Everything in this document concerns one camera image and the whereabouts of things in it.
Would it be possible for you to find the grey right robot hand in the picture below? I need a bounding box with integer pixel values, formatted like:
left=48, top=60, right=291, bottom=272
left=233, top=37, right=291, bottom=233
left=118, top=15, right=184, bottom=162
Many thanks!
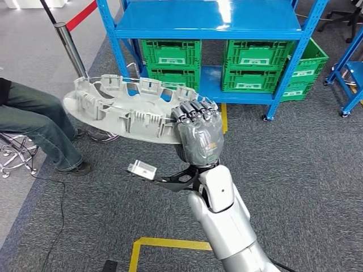
left=171, top=98, right=225, bottom=168

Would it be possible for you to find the grey plastic wheel hubcap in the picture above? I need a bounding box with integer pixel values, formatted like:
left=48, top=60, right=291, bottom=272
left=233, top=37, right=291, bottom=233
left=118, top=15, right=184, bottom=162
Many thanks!
left=62, top=74, right=219, bottom=145

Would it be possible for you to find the blue metal shelf rack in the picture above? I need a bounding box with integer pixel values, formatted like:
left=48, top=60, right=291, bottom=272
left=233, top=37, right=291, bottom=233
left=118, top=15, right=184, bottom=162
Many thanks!
left=95, top=0, right=330, bottom=122
left=324, top=26, right=363, bottom=119

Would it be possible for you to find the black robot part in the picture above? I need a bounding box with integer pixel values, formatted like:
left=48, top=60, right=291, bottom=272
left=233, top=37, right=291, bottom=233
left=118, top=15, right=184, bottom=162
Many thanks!
left=102, top=260, right=118, bottom=272

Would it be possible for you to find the red barrier belt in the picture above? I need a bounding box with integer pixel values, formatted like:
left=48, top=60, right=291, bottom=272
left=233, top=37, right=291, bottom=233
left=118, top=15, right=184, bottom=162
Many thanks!
left=66, top=0, right=98, bottom=33

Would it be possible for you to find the person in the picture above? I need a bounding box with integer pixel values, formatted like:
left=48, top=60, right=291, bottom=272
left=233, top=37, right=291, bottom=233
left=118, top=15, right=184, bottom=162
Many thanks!
left=0, top=76, right=92, bottom=176

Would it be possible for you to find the black office chair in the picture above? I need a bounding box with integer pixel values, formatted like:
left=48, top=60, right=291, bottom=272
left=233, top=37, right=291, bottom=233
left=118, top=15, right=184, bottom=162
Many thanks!
left=317, top=0, right=363, bottom=44

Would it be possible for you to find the black barrier belt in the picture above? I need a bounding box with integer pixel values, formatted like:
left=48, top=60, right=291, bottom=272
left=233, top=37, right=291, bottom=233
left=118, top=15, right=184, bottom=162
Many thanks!
left=39, top=0, right=57, bottom=25

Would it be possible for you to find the chrome stool base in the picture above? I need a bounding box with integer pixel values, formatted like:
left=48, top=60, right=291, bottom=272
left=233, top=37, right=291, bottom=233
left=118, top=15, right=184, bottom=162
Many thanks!
left=0, top=131, right=39, bottom=179

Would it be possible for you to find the white lit display plinth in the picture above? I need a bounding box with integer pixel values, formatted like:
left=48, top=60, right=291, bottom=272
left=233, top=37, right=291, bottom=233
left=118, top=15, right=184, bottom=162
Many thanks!
left=4, top=0, right=69, bottom=9

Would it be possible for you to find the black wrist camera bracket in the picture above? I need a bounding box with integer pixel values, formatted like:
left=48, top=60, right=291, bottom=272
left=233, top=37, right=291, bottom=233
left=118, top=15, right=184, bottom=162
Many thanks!
left=126, top=165, right=211, bottom=193

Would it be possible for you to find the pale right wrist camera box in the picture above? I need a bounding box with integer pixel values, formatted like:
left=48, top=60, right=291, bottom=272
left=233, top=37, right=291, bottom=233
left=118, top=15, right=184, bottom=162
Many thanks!
left=127, top=160, right=158, bottom=182

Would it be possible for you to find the black robot tether cable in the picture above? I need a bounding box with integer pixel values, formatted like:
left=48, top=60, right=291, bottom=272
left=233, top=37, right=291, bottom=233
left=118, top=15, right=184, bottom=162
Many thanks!
left=268, top=257, right=298, bottom=272

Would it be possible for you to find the chrome stanchion post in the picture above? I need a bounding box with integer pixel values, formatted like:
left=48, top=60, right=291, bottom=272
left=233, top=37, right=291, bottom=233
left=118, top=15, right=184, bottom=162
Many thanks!
left=54, top=22, right=120, bottom=144

